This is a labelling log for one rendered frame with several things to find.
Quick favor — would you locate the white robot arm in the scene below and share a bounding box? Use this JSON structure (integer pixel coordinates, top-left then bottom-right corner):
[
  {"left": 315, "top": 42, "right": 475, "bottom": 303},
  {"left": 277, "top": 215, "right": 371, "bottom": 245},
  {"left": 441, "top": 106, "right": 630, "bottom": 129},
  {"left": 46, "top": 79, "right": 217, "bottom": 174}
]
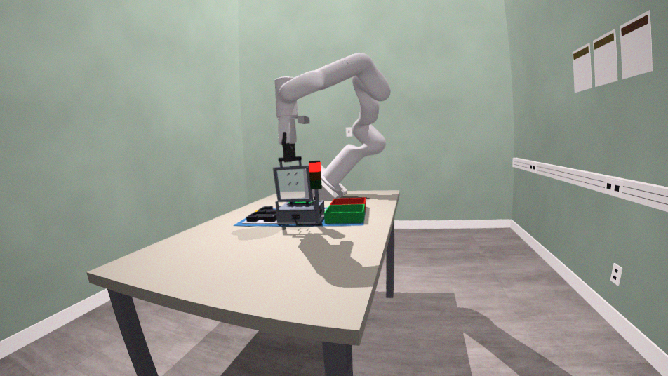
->
[{"left": 275, "top": 53, "right": 391, "bottom": 191}]

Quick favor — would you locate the red bin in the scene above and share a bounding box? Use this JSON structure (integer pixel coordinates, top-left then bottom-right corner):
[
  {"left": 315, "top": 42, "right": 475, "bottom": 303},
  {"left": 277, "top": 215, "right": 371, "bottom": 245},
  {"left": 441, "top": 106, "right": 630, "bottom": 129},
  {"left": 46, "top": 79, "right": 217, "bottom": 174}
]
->
[{"left": 330, "top": 198, "right": 366, "bottom": 205}]

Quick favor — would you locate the green bin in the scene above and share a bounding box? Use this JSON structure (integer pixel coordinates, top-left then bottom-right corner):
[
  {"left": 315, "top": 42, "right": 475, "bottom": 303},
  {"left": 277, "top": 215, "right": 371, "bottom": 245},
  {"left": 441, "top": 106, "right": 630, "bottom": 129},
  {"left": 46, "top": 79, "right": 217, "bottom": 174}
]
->
[{"left": 324, "top": 204, "right": 365, "bottom": 224}]

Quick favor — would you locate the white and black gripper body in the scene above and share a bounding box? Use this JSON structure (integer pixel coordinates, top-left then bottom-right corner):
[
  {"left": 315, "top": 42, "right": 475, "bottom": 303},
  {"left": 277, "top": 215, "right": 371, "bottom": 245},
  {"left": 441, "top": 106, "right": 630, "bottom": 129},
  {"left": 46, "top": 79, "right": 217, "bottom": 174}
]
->
[{"left": 278, "top": 117, "right": 297, "bottom": 145}]

